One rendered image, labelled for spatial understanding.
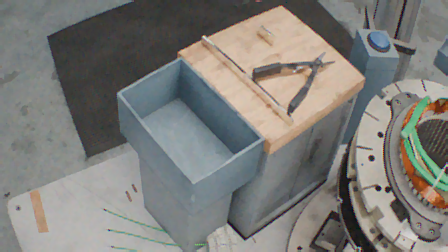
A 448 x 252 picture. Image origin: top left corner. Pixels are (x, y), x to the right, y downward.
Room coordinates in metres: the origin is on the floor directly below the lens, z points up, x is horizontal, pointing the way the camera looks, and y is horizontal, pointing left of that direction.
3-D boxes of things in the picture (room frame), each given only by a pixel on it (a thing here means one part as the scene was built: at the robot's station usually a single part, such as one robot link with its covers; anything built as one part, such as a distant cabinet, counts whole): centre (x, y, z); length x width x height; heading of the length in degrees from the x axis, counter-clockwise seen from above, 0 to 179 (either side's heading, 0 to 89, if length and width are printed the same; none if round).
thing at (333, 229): (0.42, -0.20, 0.83); 0.05 x 0.04 x 0.02; 154
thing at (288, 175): (0.55, -0.06, 0.91); 0.19 x 0.19 x 0.26; 45
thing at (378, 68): (0.69, -0.25, 0.91); 0.07 x 0.07 x 0.25; 14
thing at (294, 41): (0.55, -0.06, 1.05); 0.20 x 0.19 x 0.02; 135
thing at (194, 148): (0.45, 0.05, 0.92); 0.17 x 0.11 x 0.28; 45
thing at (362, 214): (0.34, -0.19, 1.06); 0.09 x 0.04 x 0.01; 36
